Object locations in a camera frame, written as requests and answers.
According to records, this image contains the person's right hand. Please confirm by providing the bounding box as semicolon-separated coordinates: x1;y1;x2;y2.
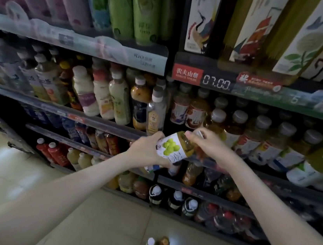
181;125;241;173

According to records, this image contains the red price tag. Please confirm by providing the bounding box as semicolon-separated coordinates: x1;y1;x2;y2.
171;64;205;87

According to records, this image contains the person's right forearm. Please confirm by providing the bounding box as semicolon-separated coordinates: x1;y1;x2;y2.
211;153;323;245

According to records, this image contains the person's left forearm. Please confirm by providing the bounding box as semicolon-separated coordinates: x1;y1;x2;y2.
0;139;146;245

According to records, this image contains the amber tea bottle white cap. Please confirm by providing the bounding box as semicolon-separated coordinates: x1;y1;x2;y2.
155;128;207;167

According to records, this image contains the person's left hand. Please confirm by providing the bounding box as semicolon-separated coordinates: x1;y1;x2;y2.
124;128;175;173

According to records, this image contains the row of large water jugs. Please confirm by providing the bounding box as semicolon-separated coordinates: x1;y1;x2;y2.
192;187;323;245

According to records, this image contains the dark price tag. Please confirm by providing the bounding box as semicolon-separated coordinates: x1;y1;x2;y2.
200;73;234;93

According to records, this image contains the picture shelf label strip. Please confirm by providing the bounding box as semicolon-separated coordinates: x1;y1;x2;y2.
232;70;323;115

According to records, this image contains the dark grey store shelving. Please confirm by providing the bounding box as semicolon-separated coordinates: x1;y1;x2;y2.
0;0;323;245

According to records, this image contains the pale advert shelf strip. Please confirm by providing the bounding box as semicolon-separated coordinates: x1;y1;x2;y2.
0;7;173;76

